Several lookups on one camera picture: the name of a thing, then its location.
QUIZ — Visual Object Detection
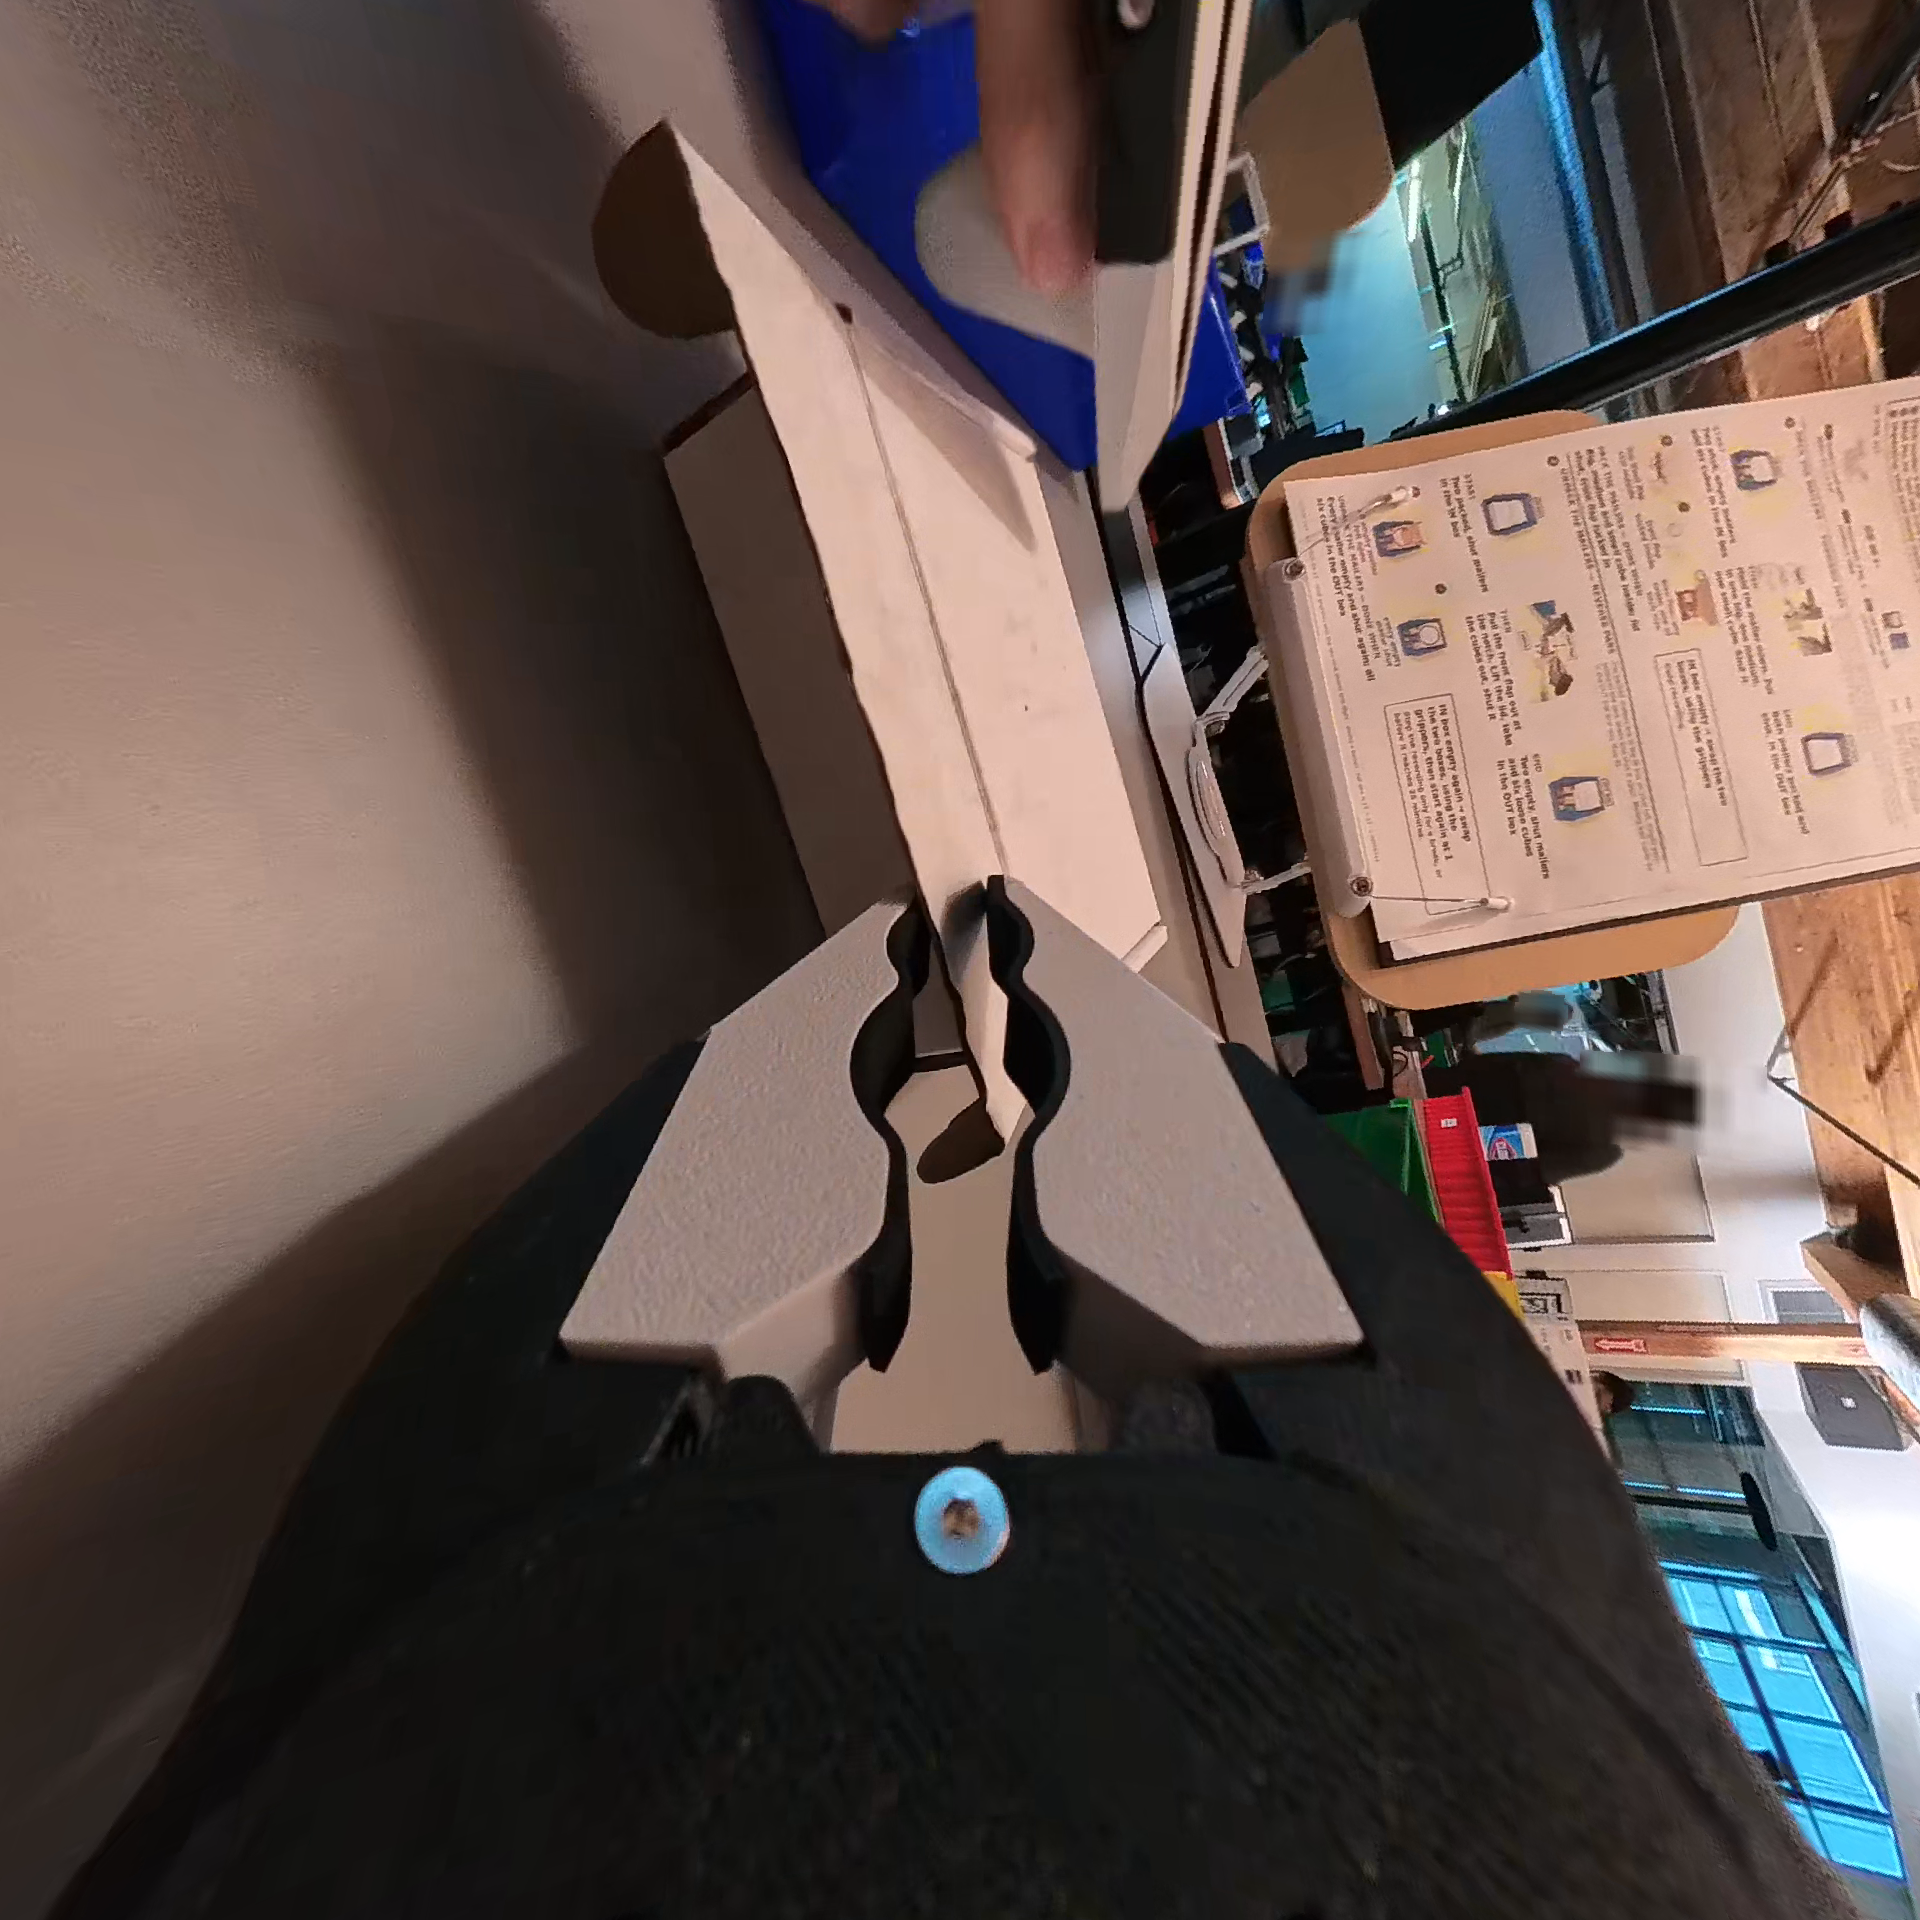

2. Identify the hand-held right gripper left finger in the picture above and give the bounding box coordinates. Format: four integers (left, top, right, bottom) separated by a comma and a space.
557, 901, 933, 1450

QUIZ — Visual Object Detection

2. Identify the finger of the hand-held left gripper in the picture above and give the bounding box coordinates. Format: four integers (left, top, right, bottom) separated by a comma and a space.
1093, 0, 1256, 514

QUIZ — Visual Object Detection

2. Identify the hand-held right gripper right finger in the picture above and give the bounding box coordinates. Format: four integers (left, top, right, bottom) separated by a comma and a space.
982, 878, 1373, 1450

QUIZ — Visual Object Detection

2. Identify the blue plastic bin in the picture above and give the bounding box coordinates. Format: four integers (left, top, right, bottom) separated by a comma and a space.
756, 0, 1277, 470

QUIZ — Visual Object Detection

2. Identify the white cardboard mailer box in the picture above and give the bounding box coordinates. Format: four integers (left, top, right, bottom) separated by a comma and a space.
592, 119, 1173, 1186

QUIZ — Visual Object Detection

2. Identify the person's left hand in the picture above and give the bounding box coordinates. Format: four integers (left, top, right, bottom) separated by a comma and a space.
832, 0, 1107, 298

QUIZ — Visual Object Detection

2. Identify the brown and black board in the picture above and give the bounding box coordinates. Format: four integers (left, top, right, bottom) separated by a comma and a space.
1237, 0, 1548, 238

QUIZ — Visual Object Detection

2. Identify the green plastic bin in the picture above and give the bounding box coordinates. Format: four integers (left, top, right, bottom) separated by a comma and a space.
1320, 1099, 1426, 1204

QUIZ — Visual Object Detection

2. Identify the red plastic bin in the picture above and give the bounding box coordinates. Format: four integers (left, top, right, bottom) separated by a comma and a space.
1418, 1092, 1514, 1279

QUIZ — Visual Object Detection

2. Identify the wooden display board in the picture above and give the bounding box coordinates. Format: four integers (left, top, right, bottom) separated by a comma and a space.
1242, 407, 1920, 1011

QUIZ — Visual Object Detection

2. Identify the wooden beam red label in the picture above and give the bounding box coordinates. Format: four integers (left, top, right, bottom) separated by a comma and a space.
1576, 1319, 1869, 1366

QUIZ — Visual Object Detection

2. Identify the black rod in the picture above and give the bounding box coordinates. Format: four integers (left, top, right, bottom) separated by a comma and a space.
1477, 211, 1920, 425

